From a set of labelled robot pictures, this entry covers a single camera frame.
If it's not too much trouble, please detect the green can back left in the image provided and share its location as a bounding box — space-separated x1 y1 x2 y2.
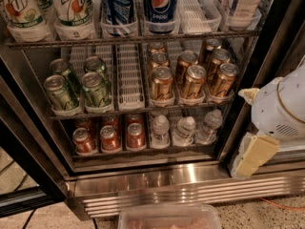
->
50 58 81 95

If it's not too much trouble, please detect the orange can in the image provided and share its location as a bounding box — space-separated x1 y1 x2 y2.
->
147 42 166 55
180 65 206 99
198 38 222 64
175 50 198 85
151 67 173 101
148 52 170 75
210 63 239 97
207 49 231 82

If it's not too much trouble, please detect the red can back right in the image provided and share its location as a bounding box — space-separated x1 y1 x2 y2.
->
126 114 143 125

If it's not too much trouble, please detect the red can front right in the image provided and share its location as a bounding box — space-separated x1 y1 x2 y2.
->
127 123 145 149

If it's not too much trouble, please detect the water bottle left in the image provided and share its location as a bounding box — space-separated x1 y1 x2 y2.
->
152 114 170 149

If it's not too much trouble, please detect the green can back right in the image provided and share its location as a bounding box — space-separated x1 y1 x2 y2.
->
83 55 109 81

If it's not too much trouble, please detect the blue pepsi can left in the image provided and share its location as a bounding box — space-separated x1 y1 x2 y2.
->
104 0 134 36

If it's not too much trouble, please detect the red can front middle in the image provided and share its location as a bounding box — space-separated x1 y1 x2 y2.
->
100 125 120 153

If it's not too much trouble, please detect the clear plastic container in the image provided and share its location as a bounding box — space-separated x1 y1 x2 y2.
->
117 204 222 229

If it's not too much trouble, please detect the red can back left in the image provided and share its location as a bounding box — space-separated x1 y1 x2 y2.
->
75 118 94 135

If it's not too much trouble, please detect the empty white shelf tray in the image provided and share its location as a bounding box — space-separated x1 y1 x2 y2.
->
116 44 145 111

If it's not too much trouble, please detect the red can back middle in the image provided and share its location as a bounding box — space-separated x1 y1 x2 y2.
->
102 114 120 131

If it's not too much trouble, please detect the green can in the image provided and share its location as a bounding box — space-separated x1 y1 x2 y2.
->
81 72 111 108
50 58 81 95
83 55 109 81
44 74 79 111

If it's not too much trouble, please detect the blue pepsi can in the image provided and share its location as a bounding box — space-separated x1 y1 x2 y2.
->
145 0 176 34
104 0 134 36

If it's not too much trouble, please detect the white bottle top right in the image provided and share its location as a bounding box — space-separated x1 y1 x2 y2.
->
228 0 260 31

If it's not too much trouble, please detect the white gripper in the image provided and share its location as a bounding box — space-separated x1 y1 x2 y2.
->
230 59 305 179

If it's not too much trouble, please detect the green can front right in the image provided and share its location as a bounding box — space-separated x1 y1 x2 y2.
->
81 72 111 108

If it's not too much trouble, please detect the red can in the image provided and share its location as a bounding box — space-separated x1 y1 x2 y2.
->
102 114 120 131
127 123 145 149
75 118 94 135
126 114 143 125
72 128 96 156
100 125 120 153

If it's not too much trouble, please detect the red can front left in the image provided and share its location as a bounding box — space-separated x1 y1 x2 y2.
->
72 128 96 156

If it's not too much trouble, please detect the orange cable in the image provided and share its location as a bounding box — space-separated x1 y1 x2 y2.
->
258 197 305 212

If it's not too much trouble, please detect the green can front left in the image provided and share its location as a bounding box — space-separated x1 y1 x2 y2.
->
44 74 79 111

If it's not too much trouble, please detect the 7up bottle right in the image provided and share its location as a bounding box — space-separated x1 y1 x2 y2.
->
53 0 91 27

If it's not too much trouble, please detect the stainless steel fridge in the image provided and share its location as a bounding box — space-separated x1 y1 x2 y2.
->
0 0 304 219

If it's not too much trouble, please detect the blue pepsi can right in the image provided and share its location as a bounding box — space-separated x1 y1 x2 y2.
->
145 0 176 34

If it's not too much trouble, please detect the black cable on floor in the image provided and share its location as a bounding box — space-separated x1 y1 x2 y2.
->
21 209 38 229

